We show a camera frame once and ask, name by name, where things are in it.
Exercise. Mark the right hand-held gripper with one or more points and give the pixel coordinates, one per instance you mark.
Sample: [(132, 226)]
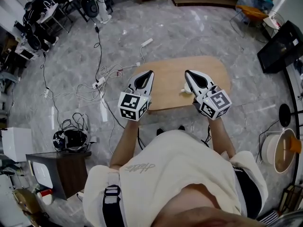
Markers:
[(216, 104)]

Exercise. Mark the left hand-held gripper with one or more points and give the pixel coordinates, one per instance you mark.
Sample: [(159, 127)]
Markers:
[(131, 105)]

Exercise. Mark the person's right forearm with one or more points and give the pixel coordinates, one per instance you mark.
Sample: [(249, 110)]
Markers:
[(221, 136)]

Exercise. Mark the person's left forearm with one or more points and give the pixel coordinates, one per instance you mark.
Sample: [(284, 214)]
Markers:
[(125, 143)]

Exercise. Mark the wooden coffee table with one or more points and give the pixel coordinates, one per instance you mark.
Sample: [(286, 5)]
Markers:
[(170, 84)]

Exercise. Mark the white cup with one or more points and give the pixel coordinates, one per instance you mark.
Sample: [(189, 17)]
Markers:
[(187, 90)]

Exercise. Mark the white plug adapter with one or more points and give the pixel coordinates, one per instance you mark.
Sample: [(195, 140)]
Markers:
[(138, 64)]

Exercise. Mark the long white power strip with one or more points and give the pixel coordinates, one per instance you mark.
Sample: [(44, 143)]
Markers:
[(147, 42)]

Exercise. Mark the person's right black shoe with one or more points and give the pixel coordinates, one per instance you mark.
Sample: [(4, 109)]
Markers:
[(181, 128)]

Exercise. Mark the person's black shoe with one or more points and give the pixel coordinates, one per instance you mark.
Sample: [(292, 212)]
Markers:
[(181, 128), (160, 132)]

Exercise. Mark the person's left black shoe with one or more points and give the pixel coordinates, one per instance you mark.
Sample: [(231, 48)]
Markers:
[(160, 132)]

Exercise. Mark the person's cream shirt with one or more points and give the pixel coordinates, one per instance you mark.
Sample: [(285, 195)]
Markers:
[(177, 162)]

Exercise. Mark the black cabinet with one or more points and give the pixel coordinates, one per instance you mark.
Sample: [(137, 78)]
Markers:
[(281, 48)]

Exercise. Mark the black round stand base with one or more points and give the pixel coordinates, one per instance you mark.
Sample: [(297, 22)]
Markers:
[(285, 115)]

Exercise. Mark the black fan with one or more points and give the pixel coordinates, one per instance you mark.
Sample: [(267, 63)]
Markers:
[(90, 7), (35, 41)]

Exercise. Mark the small white power strip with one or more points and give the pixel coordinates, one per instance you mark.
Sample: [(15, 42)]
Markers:
[(46, 92)]

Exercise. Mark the dark wood cabinet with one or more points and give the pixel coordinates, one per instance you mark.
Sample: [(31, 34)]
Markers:
[(71, 171)]

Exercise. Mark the person's neck and chin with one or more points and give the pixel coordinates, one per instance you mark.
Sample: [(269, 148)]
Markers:
[(201, 197)]

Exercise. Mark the orange cloth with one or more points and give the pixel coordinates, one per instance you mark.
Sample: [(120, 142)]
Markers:
[(296, 145)]

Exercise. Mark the white rounded device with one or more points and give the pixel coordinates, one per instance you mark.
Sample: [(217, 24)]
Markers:
[(42, 175)]

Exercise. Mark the white box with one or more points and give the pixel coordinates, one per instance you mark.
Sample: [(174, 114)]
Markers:
[(16, 144)]

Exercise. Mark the red box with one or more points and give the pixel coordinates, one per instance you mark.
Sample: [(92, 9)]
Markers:
[(46, 192)]

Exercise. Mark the black metal lantern frame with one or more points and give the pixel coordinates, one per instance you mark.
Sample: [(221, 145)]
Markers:
[(292, 200)]

